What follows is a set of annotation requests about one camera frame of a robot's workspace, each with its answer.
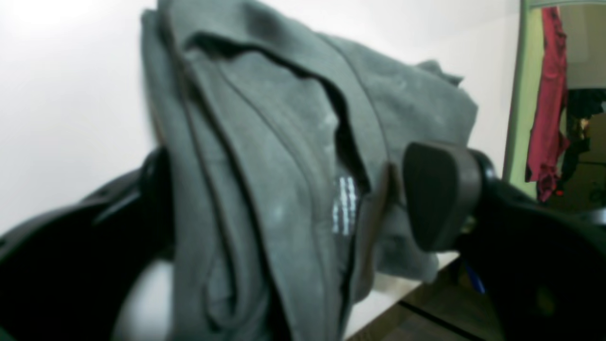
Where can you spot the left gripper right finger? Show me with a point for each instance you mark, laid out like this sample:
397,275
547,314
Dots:
544,271

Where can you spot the grey t-shirt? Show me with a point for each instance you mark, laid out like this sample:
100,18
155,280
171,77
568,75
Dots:
285,148

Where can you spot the red hanging garment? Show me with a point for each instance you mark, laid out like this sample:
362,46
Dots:
547,143

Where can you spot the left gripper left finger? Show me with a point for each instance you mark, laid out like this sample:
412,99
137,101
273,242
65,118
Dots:
65,274

